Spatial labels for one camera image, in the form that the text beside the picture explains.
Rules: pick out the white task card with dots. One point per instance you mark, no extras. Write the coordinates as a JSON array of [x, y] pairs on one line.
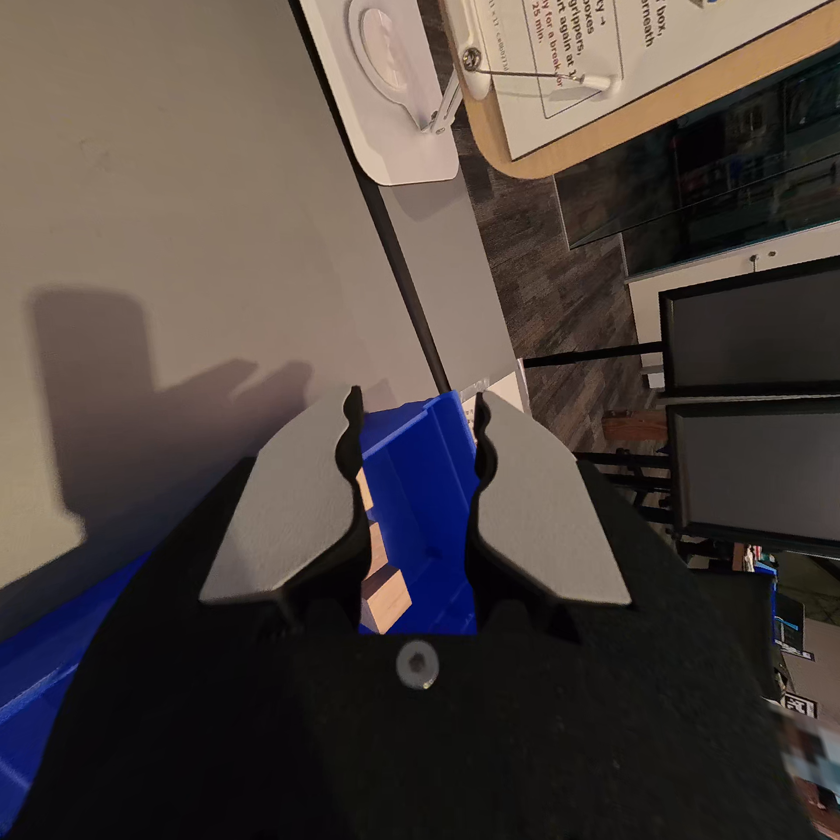
[[508, 390]]

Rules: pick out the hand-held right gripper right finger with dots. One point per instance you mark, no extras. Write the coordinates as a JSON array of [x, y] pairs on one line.
[[544, 518]]

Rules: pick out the glass partition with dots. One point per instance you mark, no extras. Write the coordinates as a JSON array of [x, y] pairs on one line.
[[722, 184]]

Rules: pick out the wooden plank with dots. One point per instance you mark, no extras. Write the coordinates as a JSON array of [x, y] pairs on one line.
[[630, 430]]

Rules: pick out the white board stand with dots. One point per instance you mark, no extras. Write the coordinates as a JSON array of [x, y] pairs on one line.
[[407, 157]]

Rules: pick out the wooden display board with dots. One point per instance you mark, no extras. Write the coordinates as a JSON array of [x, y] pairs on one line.
[[656, 124]]

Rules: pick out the blue plastic bin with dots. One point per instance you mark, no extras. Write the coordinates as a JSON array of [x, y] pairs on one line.
[[426, 499]]

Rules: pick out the printed instruction sheet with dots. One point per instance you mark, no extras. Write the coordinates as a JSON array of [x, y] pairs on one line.
[[689, 59]]

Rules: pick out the black white marker tag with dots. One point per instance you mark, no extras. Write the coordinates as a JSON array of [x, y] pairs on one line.
[[800, 707]]

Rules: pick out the black metal stand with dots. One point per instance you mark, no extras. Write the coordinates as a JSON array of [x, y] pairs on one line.
[[590, 354]]

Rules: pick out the white page holder clip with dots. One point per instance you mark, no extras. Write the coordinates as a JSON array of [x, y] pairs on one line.
[[600, 83]]

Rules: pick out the black framed screen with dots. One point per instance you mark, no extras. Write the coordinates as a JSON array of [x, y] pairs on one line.
[[761, 472], [754, 328]]

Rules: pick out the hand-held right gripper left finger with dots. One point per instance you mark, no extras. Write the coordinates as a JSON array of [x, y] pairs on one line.
[[289, 518]]

